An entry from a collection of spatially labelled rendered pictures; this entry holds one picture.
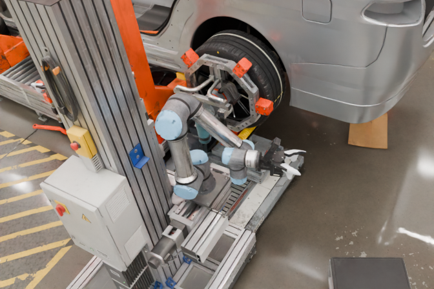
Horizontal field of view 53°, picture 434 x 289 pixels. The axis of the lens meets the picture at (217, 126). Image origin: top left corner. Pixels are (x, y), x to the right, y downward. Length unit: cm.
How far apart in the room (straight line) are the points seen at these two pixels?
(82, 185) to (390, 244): 203
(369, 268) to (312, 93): 105
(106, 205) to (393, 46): 162
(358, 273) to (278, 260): 62
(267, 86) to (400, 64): 76
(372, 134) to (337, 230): 101
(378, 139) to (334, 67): 134
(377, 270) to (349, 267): 14
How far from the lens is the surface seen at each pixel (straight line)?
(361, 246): 312
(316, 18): 247
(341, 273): 261
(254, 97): 269
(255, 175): 326
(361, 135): 380
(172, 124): 181
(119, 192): 195
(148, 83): 295
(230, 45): 275
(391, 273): 265
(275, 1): 254
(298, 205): 328
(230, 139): 201
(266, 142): 341
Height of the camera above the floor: 259
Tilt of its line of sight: 41 degrees down
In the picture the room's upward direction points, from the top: 10 degrees counter-clockwise
